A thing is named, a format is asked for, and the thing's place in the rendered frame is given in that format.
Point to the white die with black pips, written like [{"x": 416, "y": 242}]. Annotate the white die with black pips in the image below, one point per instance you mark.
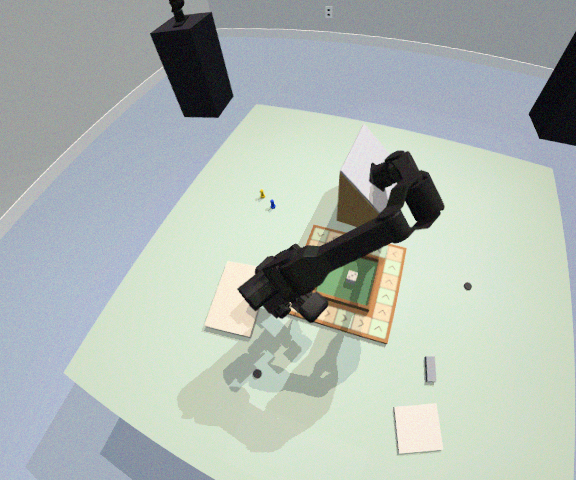
[{"x": 351, "y": 277}]

